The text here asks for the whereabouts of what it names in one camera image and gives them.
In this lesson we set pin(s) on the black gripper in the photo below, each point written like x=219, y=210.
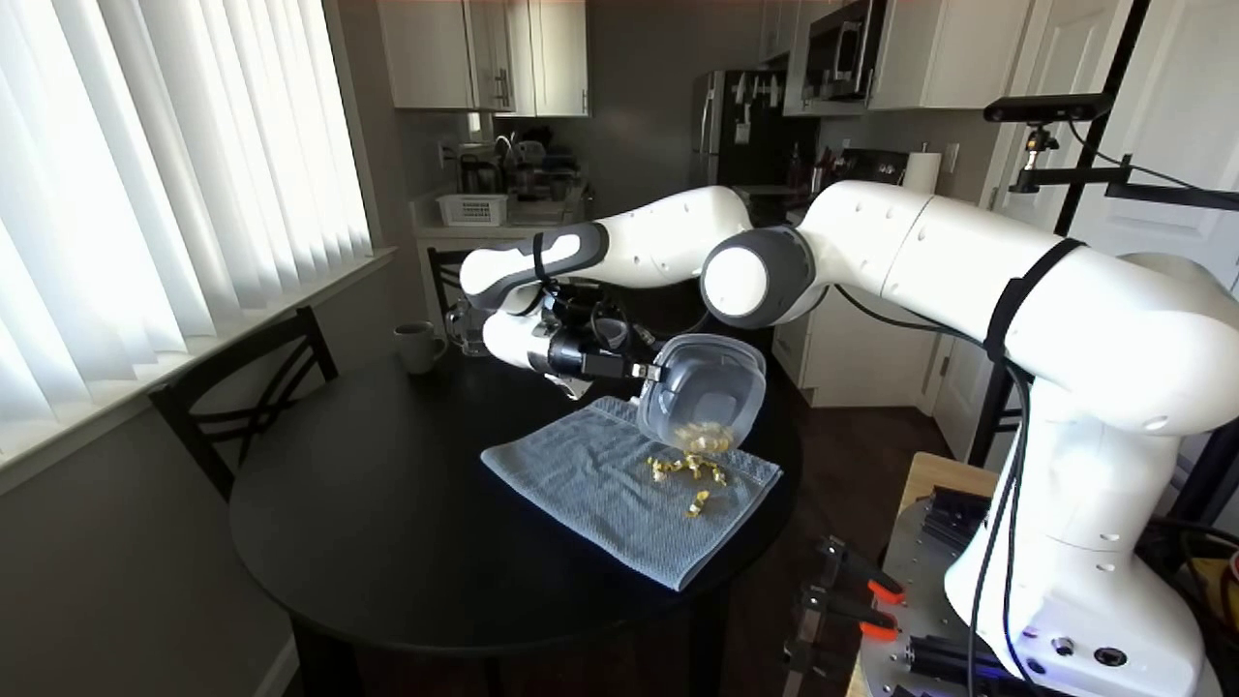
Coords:
x=584, y=341

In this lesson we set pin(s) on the clear plastic food container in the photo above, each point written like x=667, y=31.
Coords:
x=703, y=382

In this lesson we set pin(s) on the yellow food pieces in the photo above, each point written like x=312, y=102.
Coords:
x=697, y=466

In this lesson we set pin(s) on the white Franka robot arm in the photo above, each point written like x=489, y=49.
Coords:
x=1108, y=333

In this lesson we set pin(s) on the light blue towel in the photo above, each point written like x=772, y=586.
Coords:
x=582, y=466

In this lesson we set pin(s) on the white paper towel roll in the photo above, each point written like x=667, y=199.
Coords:
x=924, y=173

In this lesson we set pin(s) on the black wooden chair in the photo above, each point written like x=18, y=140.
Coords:
x=244, y=359
x=448, y=275

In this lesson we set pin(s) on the dark mug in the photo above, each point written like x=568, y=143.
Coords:
x=414, y=350

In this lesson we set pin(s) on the dark kitchen appliance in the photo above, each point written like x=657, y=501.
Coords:
x=534, y=161

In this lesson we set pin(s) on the clear countertop bin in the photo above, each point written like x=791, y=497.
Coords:
x=469, y=208

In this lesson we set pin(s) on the dark refrigerator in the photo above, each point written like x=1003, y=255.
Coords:
x=742, y=120

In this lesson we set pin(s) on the white robot mounting table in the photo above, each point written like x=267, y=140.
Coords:
x=924, y=516

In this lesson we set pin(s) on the white upper kitchen cabinets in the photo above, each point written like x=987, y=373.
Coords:
x=479, y=53

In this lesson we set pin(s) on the built-in microwave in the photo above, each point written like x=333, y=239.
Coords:
x=841, y=53

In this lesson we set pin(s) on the white vertical blinds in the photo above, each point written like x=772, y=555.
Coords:
x=167, y=166

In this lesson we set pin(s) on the black stereo camera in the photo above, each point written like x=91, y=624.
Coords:
x=1046, y=108

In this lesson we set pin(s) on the black camera stand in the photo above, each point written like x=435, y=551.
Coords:
x=1114, y=80

